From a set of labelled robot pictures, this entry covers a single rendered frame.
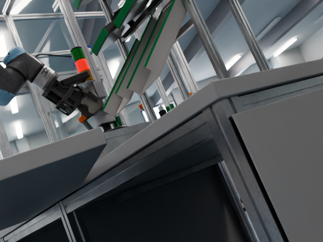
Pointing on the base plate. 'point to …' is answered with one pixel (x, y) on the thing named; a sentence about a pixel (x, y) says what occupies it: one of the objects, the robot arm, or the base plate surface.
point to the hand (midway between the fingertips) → (102, 111)
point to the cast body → (103, 118)
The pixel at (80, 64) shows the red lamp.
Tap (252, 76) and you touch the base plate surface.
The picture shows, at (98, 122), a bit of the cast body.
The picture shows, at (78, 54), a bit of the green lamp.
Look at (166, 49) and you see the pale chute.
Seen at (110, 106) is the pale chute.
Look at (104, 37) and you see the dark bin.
